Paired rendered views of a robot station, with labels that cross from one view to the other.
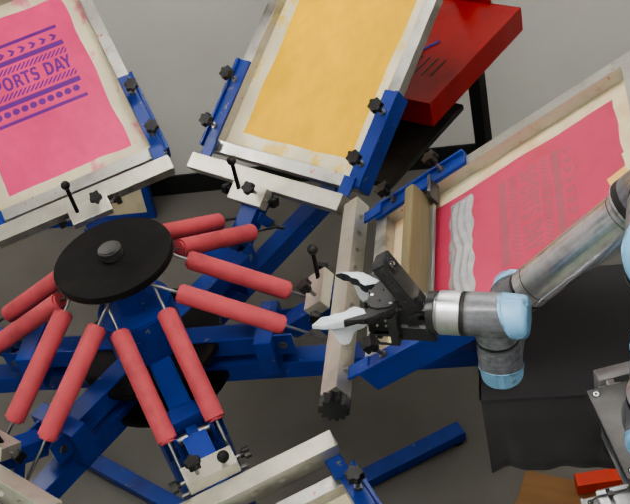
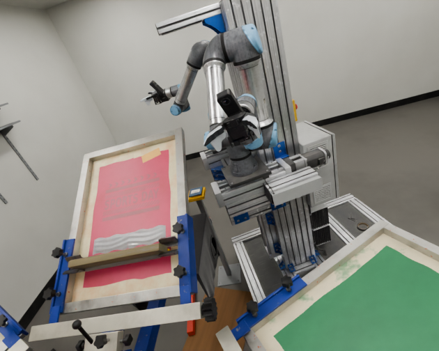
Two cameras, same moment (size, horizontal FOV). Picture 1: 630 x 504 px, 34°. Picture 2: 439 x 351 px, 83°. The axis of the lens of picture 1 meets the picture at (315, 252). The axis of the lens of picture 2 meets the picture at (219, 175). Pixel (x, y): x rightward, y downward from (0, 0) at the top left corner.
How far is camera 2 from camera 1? 183 cm
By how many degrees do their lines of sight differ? 76
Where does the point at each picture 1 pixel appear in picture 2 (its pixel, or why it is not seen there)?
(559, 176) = (123, 186)
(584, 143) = (113, 176)
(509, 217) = (129, 211)
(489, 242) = (137, 221)
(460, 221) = (109, 243)
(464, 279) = (152, 232)
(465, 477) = not seen: outside the picture
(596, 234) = (221, 76)
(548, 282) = not seen: hidden behind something
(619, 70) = (90, 160)
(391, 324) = not seen: hidden behind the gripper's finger
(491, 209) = (116, 223)
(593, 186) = (142, 168)
